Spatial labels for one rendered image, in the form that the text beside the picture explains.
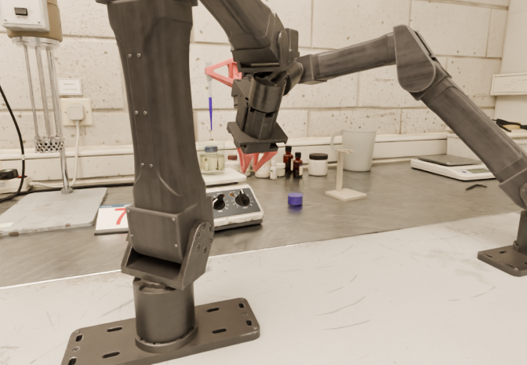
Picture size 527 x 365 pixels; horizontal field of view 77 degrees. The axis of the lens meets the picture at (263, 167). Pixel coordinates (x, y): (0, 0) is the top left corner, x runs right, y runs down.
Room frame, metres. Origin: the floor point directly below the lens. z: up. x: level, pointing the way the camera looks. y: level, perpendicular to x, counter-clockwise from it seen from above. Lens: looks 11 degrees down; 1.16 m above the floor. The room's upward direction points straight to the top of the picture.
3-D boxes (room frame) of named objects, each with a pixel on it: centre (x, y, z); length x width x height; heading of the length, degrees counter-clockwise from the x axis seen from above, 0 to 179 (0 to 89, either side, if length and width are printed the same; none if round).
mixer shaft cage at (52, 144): (0.78, 0.51, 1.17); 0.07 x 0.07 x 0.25
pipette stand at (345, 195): (0.89, -0.23, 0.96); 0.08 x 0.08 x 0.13; 30
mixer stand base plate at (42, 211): (0.78, 0.50, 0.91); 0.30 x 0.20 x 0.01; 19
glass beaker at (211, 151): (0.77, 0.12, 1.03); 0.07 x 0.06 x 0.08; 114
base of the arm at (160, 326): (0.33, 0.11, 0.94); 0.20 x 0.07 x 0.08; 109
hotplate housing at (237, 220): (0.75, 0.10, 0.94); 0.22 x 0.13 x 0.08; 25
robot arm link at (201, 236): (0.34, 0.11, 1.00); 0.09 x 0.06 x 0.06; 65
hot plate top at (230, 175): (0.77, 0.11, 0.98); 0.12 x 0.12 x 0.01; 25
